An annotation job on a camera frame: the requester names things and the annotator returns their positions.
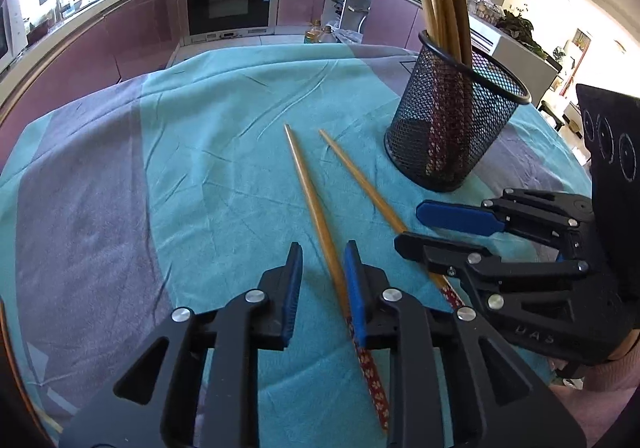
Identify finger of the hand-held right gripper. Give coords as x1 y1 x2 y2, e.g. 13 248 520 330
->
416 188 597 250
394 231 592 315

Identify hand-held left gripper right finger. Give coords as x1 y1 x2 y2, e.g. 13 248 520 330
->
344 240 587 448

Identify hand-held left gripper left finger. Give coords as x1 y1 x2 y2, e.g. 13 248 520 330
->
59 242 304 448

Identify floral-handled bamboo chopstick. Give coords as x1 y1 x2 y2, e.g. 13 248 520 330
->
318 129 467 310
283 123 391 432

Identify black wire mesh cup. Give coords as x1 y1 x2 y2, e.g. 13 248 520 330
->
384 29 532 193

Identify bunch of bamboo chopsticks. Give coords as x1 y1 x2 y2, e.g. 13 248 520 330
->
401 0 473 179

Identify white side cabinet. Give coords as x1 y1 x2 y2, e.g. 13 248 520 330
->
470 15 559 105

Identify teal purple printed tablecloth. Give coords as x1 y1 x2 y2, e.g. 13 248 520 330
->
0 42 593 448

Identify person's pink clothing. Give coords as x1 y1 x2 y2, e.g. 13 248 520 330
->
550 328 640 448

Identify green potted plant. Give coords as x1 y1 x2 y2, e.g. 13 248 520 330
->
497 5 549 60

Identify black built-in oven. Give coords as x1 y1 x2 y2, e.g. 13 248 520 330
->
185 0 276 36

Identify purple kitchen cabinets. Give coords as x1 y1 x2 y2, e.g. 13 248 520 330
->
0 0 426 169

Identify grey kitchen countertop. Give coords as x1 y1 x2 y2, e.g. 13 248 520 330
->
0 0 426 104

